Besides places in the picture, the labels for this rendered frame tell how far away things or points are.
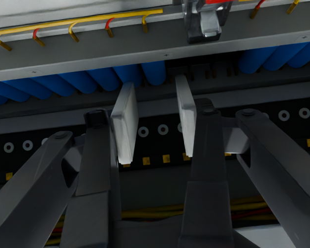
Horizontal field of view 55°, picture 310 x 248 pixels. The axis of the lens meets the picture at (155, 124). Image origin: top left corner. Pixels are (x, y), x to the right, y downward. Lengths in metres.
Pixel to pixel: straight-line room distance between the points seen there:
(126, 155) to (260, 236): 0.09
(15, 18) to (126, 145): 0.09
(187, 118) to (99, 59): 0.06
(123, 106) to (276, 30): 0.10
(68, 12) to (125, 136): 0.08
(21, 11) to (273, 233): 0.19
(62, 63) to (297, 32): 0.14
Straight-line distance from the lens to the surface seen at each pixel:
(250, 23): 0.19
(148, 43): 0.18
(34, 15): 0.19
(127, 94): 0.19
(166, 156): 0.30
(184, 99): 0.17
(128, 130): 0.17
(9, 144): 0.35
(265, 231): 0.19
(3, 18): 0.19
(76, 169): 0.16
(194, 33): 0.16
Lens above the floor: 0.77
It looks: 15 degrees up
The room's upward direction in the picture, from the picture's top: 173 degrees clockwise
